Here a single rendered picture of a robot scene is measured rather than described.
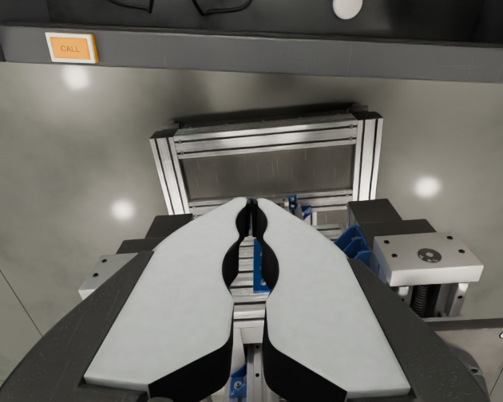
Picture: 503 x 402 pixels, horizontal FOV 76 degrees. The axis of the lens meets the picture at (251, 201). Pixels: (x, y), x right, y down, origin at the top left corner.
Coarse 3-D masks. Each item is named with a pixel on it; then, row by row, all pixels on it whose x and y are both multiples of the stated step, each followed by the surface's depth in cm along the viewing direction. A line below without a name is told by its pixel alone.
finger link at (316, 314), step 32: (256, 224) 12; (288, 224) 11; (288, 256) 9; (320, 256) 9; (288, 288) 8; (320, 288) 8; (352, 288) 8; (288, 320) 7; (320, 320) 7; (352, 320) 8; (288, 352) 7; (320, 352) 7; (352, 352) 7; (384, 352) 7; (288, 384) 7; (320, 384) 6; (352, 384) 6; (384, 384) 6
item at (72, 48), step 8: (56, 40) 36; (64, 40) 36; (72, 40) 36; (80, 40) 36; (56, 48) 37; (64, 48) 37; (72, 48) 37; (80, 48) 37; (88, 48) 37; (96, 48) 38; (56, 56) 37; (64, 56) 37; (72, 56) 37; (80, 56) 37; (88, 56) 37; (96, 56) 38
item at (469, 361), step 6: (450, 348) 50; (456, 348) 51; (456, 354) 49; (462, 354) 50; (468, 354) 51; (462, 360) 49; (468, 360) 49; (474, 360) 51; (468, 366) 48; (474, 366) 49; (474, 372) 50; (480, 372) 50; (474, 378) 47; (480, 378) 49; (480, 384) 48; (486, 390) 48
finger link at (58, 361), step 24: (144, 264) 9; (120, 288) 8; (72, 312) 7; (96, 312) 7; (48, 336) 7; (72, 336) 7; (96, 336) 7; (24, 360) 6; (48, 360) 6; (72, 360) 6; (24, 384) 6; (48, 384) 6; (72, 384) 6
